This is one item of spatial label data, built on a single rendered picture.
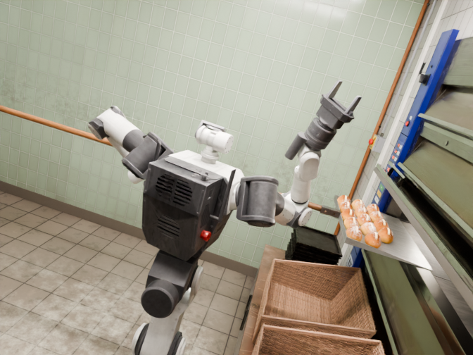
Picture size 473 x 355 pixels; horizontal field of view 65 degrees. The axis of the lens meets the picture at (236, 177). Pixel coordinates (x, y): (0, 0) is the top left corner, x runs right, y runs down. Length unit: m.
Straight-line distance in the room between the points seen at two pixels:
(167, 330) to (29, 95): 2.69
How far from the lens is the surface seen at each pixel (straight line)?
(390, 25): 2.97
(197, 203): 1.07
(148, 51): 3.15
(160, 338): 1.56
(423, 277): 1.60
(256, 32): 2.94
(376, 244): 1.61
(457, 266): 1.08
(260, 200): 1.14
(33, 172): 3.87
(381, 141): 2.63
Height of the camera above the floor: 1.76
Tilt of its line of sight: 18 degrees down
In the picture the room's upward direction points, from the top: 16 degrees clockwise
